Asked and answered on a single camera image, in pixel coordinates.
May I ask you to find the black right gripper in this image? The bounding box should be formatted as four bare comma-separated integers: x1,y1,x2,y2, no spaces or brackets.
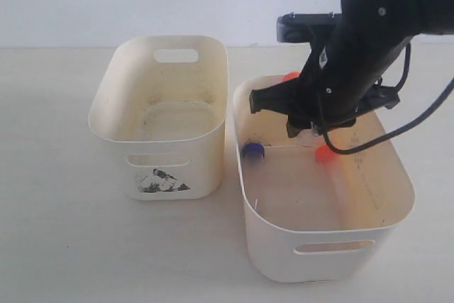
249,43,401,138

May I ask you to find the orange-capped tube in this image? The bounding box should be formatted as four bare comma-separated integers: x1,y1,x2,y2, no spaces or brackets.
314,145,353,214
282,71,300,82

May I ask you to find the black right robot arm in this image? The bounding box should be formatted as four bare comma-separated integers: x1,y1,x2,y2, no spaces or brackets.
249,0,453,136

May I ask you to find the blue-capped tube back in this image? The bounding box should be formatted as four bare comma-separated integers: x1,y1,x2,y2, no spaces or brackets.
242,142,265,167

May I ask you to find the black cable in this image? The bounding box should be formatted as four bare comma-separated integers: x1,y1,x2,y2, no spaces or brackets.
311,40,454,155

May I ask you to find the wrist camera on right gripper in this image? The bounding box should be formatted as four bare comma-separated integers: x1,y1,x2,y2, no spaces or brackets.
276,12,342,43

